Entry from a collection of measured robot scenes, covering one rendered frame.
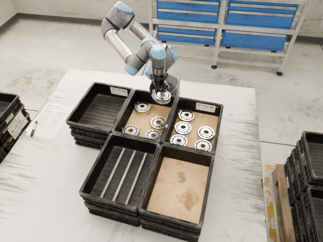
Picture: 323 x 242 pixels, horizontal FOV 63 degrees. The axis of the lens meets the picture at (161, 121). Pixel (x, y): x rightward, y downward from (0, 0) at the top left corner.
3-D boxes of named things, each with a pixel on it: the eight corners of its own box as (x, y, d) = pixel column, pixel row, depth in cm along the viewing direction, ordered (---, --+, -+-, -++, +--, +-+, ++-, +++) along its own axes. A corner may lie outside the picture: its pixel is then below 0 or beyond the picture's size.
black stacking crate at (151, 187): (161, 155, 153) (161, 143, 144) (212, 167, 147) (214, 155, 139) (139, 220, 127) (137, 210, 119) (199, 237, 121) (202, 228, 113)
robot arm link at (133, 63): (91, 28, 167) (125, 72, 141) (102, 14, 164) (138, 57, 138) (104, 37, 176) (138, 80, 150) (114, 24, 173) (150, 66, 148)
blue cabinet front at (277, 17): (220, 45, 323) (229, -1, 282) (281, 51, 313) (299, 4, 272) (220, 46, 321) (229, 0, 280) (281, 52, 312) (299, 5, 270)
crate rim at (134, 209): (111, 134, 152) (110, 132, 150) (160, 145, 146) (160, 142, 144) (78, 196, 126) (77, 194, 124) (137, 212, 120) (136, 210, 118)
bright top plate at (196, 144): (195, 139, 155) (195, 138, 155) (212, 141, 154) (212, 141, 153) (192, 151, 149) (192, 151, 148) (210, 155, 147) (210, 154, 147)
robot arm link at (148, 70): (154, 81, 195) (140, 70, 190) (166, 68, 192) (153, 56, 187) (156, 87, 185) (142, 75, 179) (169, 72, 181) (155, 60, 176)
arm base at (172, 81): (167, 83, 202) (157, 75, 198) (180, 75, 191) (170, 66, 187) (161, 97, 194) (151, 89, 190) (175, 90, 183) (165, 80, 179)
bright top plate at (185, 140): (172, 133, 158) (172, 133, 158) (188, 136, 157) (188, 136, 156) (168, 147, 151) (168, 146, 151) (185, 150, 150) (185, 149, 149)
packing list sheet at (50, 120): (45, 102, 201) (45, 101, 201) (73, 105, 198) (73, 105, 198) (22, 134, 179) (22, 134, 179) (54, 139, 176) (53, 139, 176)
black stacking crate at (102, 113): (97, 94, 190) (93, 81, 182) (135, 101, 185) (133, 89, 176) (69, 134, 165) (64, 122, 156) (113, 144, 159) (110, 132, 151)
